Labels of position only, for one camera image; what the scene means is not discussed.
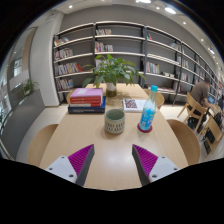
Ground white book with patterned cover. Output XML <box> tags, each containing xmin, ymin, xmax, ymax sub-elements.
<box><xmin>123</xmin><ymin>98</ymin><xmax>145</xmax><ymax>112</ymax></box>

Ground wooden chair far left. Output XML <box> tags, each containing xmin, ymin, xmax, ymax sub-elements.
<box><xmin>66</xmin><ymin>89</ymin><xmax>76</xmax><ymax>104</ymax></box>

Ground green potted plant on table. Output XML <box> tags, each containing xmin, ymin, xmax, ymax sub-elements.
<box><xmin>82</xmin><ymin>54</ymin><xmax>145</xmax><ymax>97</ymax></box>

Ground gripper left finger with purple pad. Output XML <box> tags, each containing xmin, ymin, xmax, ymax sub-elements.
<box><xmin>46</xmin><ymin>144</ymin><xmax>95</xmax><ymax>187</ymax></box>

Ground clear water bottle blue label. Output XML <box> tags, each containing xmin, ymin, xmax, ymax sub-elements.
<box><xmin>139</xmin><ymin>85</ymin><xmax>158</xmax><ymax>130</ymax></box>

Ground grey wall bookshelf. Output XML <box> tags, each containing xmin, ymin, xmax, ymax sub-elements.
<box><xmin>53</xmin><ymin>21</ymin><xmax>223</xmax><ymax>103</ymax></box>

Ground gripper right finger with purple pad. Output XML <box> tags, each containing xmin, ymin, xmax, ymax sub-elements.
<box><xmin>132</xmin><ymin>144</ymin><xmax>179</xmax><ymax>186</ymax></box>

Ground black backpack on chair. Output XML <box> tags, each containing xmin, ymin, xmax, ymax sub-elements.
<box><xmin>214</xmin><ymin>112</ymin><xmax>222</xmax><ymax>129</ymax></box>

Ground wooden folding chair under person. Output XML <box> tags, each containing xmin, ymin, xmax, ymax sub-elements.
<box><xmin>178</xmin><ymin>93</ymin><xmax>206</xmax><ymax>132</ymax></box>

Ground seated person in brown shirt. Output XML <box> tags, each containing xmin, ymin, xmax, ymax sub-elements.
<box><xmin>188</xmin><ymin>77</ymin><xmax>213</xmax><ymax>129</ymax></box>

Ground wooden chair near left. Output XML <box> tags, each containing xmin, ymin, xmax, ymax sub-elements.
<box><xmin>27</xmin><ymin>124</ymin><xmax>57</xmax><ymax>166</ymax></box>

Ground dark blue bottom book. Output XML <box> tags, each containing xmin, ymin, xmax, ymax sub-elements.
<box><xmin>67</xmin><ymin>96</ymin><xmax>106</xmax><ymax>114</ymax></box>

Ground red round coaster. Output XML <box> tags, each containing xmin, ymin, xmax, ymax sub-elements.
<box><xmin>137</xmin><ymin>123</ymin><xmax>153</xmax><ymax>133</ymax></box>

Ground small plant by window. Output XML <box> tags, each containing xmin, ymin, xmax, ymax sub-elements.
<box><xmin>23</xmin><ymin>80</ymin><xmax>38</xmax><ymax>96</ymax></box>

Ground wooden chair far right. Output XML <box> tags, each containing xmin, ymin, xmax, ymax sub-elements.
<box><xmin>145</xmin><ymin>89</ymin><xmax>165</xmax><ymax>109</ymax></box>

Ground pink top book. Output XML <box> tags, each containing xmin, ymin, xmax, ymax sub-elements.
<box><xmin>70</xmin><ymin>88</ymin><xmax>103</xmax><ymax>98</ymax></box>

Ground grey-green ceramic mug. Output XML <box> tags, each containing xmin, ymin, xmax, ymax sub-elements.
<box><xmin>104</xmin><ymin>109</ymin><xmax>125</xmax><ymax>134</ymax></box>

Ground wooden folding chair with bag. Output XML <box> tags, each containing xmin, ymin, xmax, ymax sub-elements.
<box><xmin>199</xmin><ymin>117</ymin><xmax>223</xmax><ymax>155</ymax></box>

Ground wooden chair near right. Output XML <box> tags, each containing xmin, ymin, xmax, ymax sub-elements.
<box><xmin>167</xmin><ymin>119</ymin><xmax>201</xmax><ymax>165</ymax></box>

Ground red middle book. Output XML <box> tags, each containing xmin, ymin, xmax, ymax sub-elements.
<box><xmin>70</xmin><ymin>96</ymin><xmax>102</xmax><ymax>107</ymax></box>

